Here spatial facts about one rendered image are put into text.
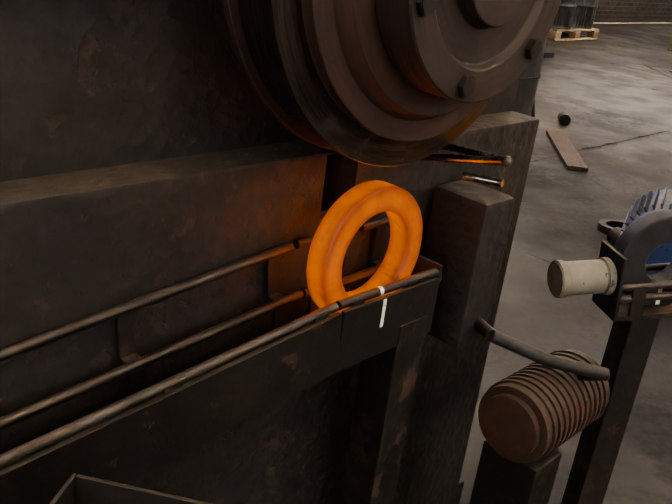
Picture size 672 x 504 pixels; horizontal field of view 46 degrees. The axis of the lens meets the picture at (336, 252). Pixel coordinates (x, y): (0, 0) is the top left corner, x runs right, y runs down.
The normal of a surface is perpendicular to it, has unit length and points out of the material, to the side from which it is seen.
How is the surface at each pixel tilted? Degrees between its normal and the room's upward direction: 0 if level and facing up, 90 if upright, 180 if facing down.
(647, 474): 0
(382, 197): 90
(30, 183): 0
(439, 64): 90
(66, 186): 0
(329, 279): 90
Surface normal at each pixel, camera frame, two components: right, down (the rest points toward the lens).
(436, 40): 0.70, 0.35
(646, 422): 0.12, -0.92
